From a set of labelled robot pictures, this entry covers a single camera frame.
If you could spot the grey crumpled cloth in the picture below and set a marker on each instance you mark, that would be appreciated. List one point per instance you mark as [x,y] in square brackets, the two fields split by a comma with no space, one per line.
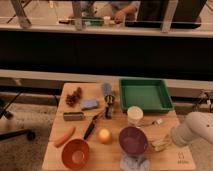
[128,163]

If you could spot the black chair base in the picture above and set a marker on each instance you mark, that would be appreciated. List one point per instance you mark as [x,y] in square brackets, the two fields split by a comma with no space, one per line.
[11,132]

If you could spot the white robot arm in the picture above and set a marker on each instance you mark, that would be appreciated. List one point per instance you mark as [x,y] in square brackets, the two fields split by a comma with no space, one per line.
[196,125]

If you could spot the orange carrot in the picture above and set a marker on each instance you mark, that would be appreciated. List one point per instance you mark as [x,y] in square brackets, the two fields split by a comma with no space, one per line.
[60,141]

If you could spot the yellow banana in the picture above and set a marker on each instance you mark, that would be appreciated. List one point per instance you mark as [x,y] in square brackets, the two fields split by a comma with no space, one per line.
[158,145]

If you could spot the purple bowl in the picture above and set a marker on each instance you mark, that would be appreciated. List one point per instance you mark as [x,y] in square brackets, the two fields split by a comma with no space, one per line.
[133,141]

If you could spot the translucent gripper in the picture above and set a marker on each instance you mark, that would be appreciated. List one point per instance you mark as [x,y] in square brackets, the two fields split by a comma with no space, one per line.
[167,140]

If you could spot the bunch of dark grapes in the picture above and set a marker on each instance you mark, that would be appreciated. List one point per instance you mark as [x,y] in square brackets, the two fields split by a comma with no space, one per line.
[74,98]

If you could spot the metal spoon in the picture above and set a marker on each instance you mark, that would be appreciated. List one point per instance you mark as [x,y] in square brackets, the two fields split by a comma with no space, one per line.
[155,122]

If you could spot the orange-red bowl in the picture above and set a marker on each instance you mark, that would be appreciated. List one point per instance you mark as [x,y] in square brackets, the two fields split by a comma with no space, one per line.
[75,154]

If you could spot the blue dish brush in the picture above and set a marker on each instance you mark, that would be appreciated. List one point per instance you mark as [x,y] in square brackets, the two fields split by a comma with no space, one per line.
[109,99]

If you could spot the black handled knife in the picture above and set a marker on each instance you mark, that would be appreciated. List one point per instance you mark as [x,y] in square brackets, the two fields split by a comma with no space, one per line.
[91,126]

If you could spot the person in background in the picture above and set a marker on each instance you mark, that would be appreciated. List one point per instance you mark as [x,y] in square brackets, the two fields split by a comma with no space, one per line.
[117,10]

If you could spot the green box on far table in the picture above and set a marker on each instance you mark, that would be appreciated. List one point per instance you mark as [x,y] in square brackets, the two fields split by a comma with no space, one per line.
[93,21]

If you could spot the white lidded cup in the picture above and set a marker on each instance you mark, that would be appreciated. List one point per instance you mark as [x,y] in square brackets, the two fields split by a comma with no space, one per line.
[134,115]

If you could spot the blue sponge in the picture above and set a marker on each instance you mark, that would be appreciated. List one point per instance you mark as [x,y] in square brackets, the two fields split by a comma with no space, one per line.
[88,104]

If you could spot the green plastic tray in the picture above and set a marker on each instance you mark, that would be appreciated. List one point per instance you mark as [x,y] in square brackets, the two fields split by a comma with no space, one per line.
[151,95]

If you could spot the yellow apple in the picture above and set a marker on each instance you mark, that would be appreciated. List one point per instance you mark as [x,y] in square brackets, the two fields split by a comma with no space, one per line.
[104,136]

